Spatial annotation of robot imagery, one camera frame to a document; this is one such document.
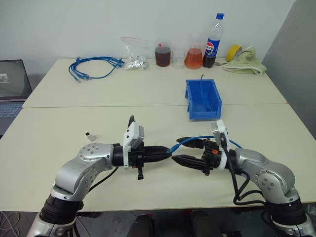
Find blue network cable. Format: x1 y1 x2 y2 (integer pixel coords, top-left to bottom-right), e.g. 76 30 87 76
68 56 124 83
69 57 123 82
73 57 124 81
165 135 244 155

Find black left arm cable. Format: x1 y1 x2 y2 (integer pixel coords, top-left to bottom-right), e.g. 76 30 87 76
83 115 137 196

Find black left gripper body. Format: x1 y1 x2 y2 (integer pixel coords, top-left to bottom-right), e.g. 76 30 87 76
128 143 149 181

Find flask with orange liquid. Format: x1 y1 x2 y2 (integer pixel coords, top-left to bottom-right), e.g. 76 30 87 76
183 34 204 70

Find cola bottle with blue label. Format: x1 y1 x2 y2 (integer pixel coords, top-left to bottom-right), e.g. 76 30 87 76
202 12 225 69

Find clear bag of couplers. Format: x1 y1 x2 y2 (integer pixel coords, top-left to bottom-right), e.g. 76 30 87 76
120 37 151 72

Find small empty clear beaker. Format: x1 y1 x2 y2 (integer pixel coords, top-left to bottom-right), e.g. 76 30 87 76
172 47 186 70

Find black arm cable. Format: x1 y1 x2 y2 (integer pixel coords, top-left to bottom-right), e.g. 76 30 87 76
219 137 266 206
83 115 137 196

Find dark rounded shape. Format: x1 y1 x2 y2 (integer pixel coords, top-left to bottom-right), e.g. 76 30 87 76
128 214 156 237

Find yellow tape roll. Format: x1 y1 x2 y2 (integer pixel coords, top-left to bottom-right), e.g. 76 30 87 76
226 44 244 63

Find white floor cables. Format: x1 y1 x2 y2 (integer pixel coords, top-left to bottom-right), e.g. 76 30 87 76
0 210 21 237

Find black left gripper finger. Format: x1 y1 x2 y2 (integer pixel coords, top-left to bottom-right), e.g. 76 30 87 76
147 145 171 156
148 153 169 164

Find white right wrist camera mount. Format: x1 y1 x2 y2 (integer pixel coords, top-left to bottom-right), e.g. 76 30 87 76
210 120 232 171

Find beaker with dark red liquid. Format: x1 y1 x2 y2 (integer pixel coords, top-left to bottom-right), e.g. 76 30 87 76
155 42 172 68

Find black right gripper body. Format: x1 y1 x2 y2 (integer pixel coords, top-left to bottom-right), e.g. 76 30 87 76
201 139 221 177

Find blue plastic bin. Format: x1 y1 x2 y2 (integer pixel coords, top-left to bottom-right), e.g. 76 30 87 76
184 79 223 122

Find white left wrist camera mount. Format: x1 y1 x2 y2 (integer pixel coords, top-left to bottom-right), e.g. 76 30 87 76
122 121 146 171

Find grey laptop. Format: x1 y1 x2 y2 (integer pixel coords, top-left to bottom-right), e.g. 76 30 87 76
0 59 33 137

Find light green towel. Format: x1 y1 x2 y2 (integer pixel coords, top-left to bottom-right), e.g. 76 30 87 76
215 46 268 77

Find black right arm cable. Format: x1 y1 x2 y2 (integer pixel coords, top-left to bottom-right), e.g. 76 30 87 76
219 137 266 206

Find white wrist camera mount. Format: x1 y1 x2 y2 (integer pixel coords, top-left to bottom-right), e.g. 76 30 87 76
122 121 146 171
210 120 232 171

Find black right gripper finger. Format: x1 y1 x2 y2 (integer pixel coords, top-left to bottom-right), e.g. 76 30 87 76
171 155 205 171
176 137 206 150

